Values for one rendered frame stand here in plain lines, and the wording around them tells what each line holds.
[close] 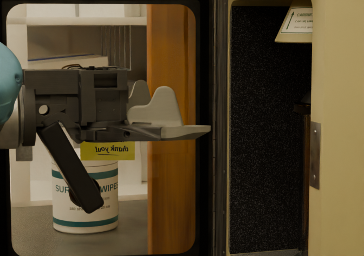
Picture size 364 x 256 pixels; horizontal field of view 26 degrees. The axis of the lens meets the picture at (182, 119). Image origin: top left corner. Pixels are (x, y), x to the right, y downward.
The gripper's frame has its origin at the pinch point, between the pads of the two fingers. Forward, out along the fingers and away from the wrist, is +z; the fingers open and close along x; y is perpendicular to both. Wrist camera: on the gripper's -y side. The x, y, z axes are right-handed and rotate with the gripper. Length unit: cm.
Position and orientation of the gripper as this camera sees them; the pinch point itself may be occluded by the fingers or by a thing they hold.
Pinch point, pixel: (192, 127)
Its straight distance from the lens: 94.1
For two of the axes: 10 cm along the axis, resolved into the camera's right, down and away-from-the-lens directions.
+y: 0.0, -9.9, -1.1
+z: 9.6, -0.3, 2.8
